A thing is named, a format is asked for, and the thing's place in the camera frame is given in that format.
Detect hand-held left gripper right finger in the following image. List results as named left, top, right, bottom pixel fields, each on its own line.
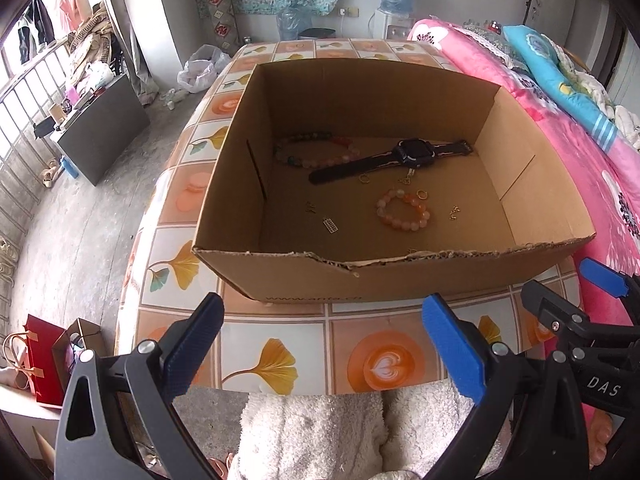
left=422, top=294, right=591, bottom=480

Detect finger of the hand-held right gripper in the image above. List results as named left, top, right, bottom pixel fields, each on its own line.
left=580, top=257, right=640, bottom=313
left=521, top=280, right=601, bottom=361

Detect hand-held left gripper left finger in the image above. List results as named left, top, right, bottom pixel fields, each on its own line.
left=54, top=292, right=225, bottom=480

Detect brown cardboard box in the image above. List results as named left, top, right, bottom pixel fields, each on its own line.
left=191, top=57, right=597, bottom=304

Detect orange bead bracelet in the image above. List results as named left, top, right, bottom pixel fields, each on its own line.
left=376, top=187, right=432, bottom=229

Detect wristwatch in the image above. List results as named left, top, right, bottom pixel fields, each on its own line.
left=308, top=138, right=474, bottom=185

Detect person's right hand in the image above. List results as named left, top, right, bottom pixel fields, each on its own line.
left=587, top=412, right=623, bottom=468

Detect brown paper bag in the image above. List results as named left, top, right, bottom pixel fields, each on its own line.
left=51, top=317, right=107, bottom=396

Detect pink floral quilt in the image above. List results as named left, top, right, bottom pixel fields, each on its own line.
left=407, top=19, right=640, bottom=426

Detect white fluffy robe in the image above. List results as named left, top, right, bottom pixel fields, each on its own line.
left=227, top=380, right=511, bottom=480

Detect red gift bag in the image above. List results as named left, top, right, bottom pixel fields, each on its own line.
left=22, top=314, right=68, bottom=407

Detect beige handbag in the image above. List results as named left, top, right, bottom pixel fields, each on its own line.
left=0, top=332, right=38, bottom=391

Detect blue pillow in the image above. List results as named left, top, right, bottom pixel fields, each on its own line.
left=502, top=25, right=626, bottom=153

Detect pair of slippers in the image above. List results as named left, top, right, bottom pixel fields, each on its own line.
left=40, top=157, right=66, bottom=191

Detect grey cabinet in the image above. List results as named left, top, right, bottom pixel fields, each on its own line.
left=56, top=74, right=151, bottom=187

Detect white panelled wardrobe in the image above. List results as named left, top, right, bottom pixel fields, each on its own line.
left=525, top=0, right=631, bottom=106

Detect white plastic bag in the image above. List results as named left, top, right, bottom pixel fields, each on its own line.
left=177, top=44, right=232, bottom=93

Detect metal railing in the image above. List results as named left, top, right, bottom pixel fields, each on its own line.
left=0, top=42, right=66, bottom=311

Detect white water dispenser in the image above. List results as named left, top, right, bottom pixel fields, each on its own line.
left=370, top=9, right=415, bottom=40

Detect woven straw bag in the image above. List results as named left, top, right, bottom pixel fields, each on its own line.
left=70, top=5, right=118, bottom=61

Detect heart print cushion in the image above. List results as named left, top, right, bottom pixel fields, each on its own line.
left=202, top=0, right=243, bottom=56

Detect empty clear water jug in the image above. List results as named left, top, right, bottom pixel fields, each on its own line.
left=276, top=1, right=313, bottom=41

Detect hanging clothes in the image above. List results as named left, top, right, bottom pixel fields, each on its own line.
left=15, top=0, right=91, bottom=63

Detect pink and green bead necklace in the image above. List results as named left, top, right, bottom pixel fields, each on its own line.
left=273, top=131, right=362, bottom=170

